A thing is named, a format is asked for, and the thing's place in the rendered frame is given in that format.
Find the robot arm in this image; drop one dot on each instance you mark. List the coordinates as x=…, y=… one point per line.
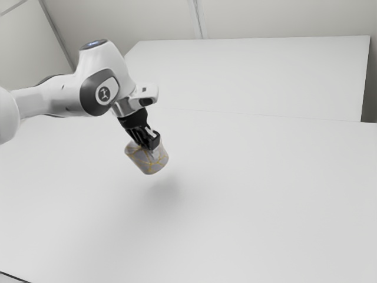
x=88, y=85

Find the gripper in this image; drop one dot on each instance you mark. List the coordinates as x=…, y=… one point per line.
x=136, y=123

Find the grey mug with gold lines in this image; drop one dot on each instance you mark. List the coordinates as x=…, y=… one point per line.
x=148, y=160

